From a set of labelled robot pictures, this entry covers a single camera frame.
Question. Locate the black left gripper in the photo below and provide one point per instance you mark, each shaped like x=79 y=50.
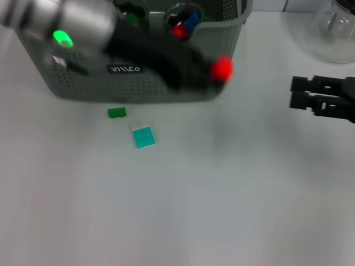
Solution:
x=155 y=58

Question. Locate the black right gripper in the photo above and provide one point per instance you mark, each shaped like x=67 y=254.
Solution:
x=350 y=94

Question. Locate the red sloped toy block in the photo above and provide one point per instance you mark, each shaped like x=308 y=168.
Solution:
x=222 y=68

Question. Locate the small red toy block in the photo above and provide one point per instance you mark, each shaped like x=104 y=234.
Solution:
x=180 y=31

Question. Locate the blue square toy brick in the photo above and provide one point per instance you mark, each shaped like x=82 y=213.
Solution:
x=192 y=20

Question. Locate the glass teacup black base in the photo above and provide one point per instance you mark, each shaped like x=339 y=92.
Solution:
x=133 y=12
x=199 y=11

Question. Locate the teal toy brick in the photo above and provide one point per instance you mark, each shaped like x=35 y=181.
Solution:
x=143 y=138

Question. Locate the grey-green perforated storage bin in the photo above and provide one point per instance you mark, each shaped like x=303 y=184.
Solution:
x=138 y=86

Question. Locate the clear glass carafe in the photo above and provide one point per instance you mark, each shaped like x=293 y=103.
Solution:
x=327 y=38

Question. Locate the black carafe lid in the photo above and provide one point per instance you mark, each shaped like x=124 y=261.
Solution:
x=346 y=5

